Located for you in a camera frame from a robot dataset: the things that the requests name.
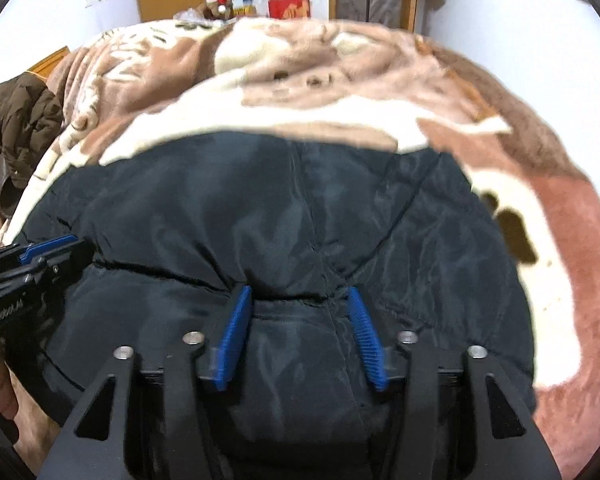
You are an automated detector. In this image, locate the red box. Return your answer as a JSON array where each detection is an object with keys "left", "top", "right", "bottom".
[{"left": 268, "top": 0, "right": 312, "bottom": 21}]

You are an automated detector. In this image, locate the brown puffer jacket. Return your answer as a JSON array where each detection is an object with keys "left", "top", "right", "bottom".
[{"left": 0, "top": 72, "right": 66, "bottom": 232}]

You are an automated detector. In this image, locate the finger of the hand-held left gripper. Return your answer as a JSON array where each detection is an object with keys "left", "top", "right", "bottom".
[
  {"left": 22, "top": 239, "right": 96, "bottom": 288},
  {"left": 0, "top": 235, "right": 79, "bottom": 274}
]

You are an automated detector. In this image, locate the clear plastic bag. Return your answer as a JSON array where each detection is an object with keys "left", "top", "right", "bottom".
[{"left": 174, "top": 7, "right": 214, "bottom": 25}]

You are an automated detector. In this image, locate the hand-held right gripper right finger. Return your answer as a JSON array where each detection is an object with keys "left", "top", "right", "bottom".
[{"left": 347, "top": 286, "right": 563, "bottom": 480}]

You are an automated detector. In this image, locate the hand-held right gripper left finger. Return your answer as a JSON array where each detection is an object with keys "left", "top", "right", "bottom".
[{"left": 40, "top": 285, "right": 253, "bottom": 480}]

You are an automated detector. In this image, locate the black puffer jacket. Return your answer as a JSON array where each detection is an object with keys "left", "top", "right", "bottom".
[{"left": 10, "top": 130, "right": 537, "bottom": 480}]

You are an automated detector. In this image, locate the brown printed blanket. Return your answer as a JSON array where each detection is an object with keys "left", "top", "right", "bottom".
[{"left": 0, "top": 17, "right": 600, "bottom": 480}]

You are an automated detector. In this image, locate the plush toy with red hat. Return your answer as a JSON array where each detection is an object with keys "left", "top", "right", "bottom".
[{"left": 201, "top": 0, "right": 234, "bottom": 22}]

